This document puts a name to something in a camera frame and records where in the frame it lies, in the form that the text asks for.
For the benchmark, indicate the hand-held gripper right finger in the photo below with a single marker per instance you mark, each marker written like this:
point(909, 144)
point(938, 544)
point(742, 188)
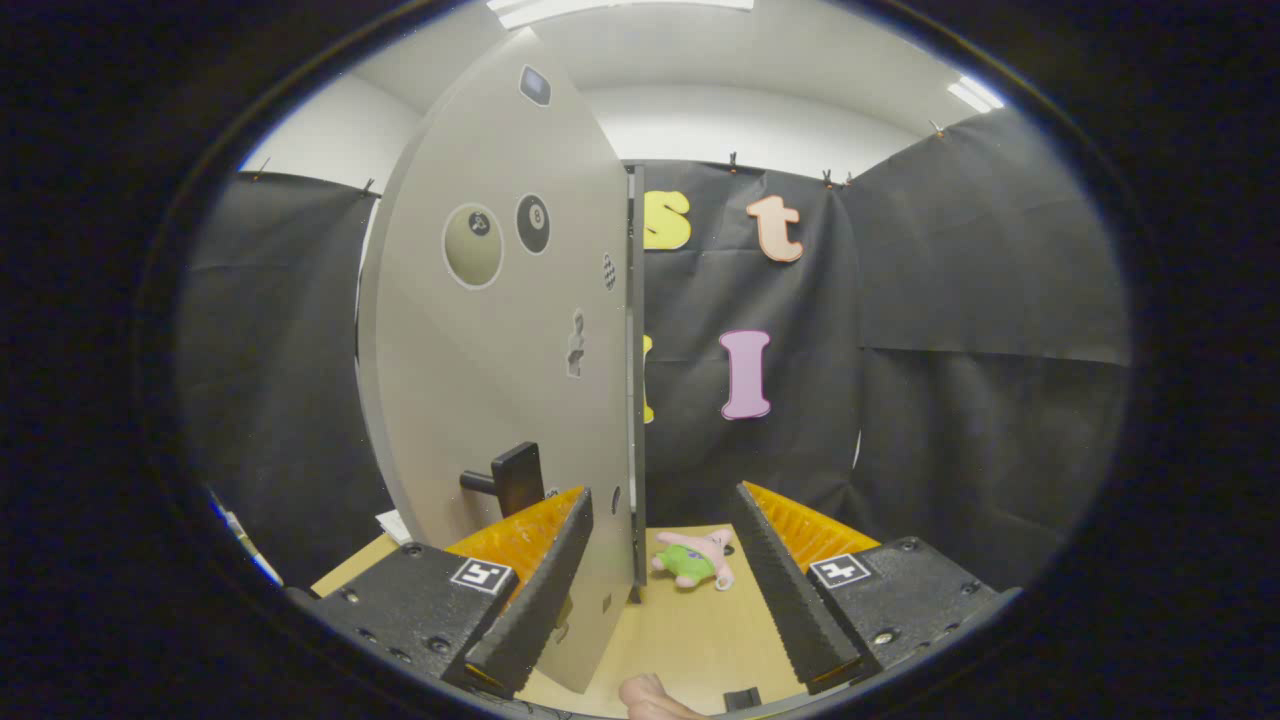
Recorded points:
point(790, 600)

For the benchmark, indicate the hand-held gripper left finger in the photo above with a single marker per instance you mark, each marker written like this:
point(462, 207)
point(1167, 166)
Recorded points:
point(535, 600)

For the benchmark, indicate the grey shoe cabinet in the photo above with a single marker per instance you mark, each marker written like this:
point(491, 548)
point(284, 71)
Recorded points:
point(639, 450)

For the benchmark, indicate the light grey shoe cabinet door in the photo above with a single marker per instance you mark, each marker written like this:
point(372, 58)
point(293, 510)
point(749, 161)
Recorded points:
point(480, 380)

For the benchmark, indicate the pink and green plush toy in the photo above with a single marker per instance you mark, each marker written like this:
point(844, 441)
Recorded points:
point(690, 562)

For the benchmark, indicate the white printed book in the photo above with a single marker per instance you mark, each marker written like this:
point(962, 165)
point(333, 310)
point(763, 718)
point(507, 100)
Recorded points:
point(393, 525)

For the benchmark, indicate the black backdrop cloth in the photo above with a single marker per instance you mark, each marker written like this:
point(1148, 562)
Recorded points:
point(950, 400)

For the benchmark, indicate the row of black cloth clips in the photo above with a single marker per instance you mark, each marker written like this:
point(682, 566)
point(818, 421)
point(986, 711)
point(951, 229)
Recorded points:
point(733, 160)

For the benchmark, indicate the narrow ceiling light panel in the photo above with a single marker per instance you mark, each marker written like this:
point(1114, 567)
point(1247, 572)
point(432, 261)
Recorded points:
point(975, 95)

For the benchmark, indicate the large ceiling light panel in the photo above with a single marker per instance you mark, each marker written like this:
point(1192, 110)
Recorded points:
point(620, 10)

